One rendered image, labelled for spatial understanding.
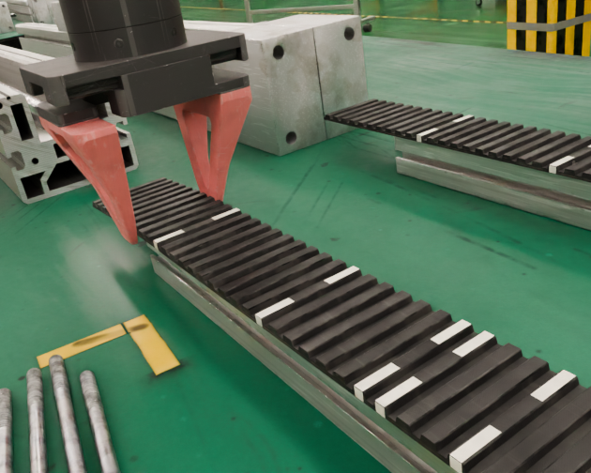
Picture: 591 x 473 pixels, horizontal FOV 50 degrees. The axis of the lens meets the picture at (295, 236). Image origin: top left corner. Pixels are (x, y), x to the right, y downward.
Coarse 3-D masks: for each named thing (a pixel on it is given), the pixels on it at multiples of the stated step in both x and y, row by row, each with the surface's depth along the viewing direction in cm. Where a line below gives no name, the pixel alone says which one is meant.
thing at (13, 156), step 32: (0, 64) 78; (0, 96) 49; (32, 96) 69; (0, 128) 51; (32, 128) 50; (0, 160) 53; (32, 160) 52; (64, 160) 52; (128, 160) 56; (32, 192) 52
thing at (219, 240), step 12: (228, 228) 32; (240, 228) 32; (252, 228) 32; (264, 228) 32; (204, 240) 31; (216, 240) 32; (228, 240) 31; (240, 240) 31; (180, 252) 31; (192, 252) 30; (204, 252) 30; (216, 252) 31; (180, 264) 30
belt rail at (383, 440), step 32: (160, 256) 36; (192, 288) 32; (224, 320) 29; (256, 352) 28; (288, 352) 25; (288, 384) 26; (320, 384) 24; (352, 416) 22; (384, 448) 21; (416, 448) 19
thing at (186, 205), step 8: (184, 200) 37; (192, 200) 37; (200, 200) 37; (208, 200) 36; (160, 208) 36; (168, 208) 36; (176, 208) 36; (184, 208) 36; (192, 208) 36; (144, 216) 36; (152, 216) 36; (160, 216) 35; (168, 216) 35; (136, 224) 35; (144, 224) 35
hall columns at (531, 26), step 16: (512, 0) 350; (528, 0) 341; (544, 0) 333; (560, 0) 331; (576, 0) 337; (512, 16) 354; (528, 16) 344; (544, 16) 336; (560, 16) 334; (576, 16) 340; (512, 32) 357; (528, 32) 348; (544, 32) 339; (560, 32) 338; (576, 32) 344; (512, 48) 361; (528, 48) 352; (544, 48) 342; (560, 48) 342; (576, 48) 348
